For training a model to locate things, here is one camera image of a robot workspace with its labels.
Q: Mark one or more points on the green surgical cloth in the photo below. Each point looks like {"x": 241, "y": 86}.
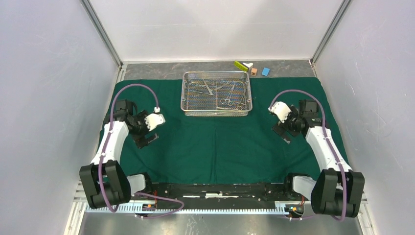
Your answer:
{"x": 222, "y": 150}

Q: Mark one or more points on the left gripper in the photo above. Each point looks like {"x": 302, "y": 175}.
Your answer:
{"x": 140, "y": 140}

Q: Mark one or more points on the steel tweezers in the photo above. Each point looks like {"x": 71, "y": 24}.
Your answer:
{"x": 208, "y": 88}

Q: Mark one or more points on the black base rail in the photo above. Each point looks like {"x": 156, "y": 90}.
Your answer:
{"x": 234, "y": 199}

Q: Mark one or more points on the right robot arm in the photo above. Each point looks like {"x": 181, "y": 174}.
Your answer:
{"x": 339, "y": 189}

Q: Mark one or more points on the blue small block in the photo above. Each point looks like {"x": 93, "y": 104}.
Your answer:
{"x": 265, "y": 72}

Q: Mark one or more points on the white small block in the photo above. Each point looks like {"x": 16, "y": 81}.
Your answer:
{"x": 249, "y": 65}

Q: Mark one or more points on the steel forceps with ring handles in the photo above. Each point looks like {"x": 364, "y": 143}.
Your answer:
{"x": 228, "y": 100}

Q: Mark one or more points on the yellow-green lego brick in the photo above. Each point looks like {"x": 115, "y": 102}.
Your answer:
{"x": 241, "y": 66}

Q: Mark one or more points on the metal mesh instrument tray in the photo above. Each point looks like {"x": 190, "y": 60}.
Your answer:
{"x": 196, "y": 100}

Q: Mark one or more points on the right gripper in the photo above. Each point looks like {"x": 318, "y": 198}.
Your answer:
{"x": 281, "y": 128}

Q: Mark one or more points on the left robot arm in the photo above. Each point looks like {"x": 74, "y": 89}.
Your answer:
{"x": 104, "y": 182}

